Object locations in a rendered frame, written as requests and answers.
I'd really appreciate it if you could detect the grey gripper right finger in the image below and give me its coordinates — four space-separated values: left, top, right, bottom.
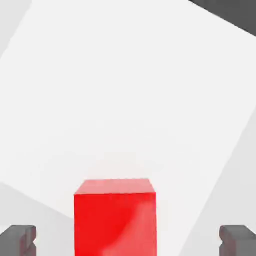
219 224 256 256

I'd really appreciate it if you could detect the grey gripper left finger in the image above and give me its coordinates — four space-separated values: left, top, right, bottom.
0 224 38 256

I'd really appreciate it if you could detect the small red cube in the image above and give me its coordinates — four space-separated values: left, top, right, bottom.
73 178 158 256

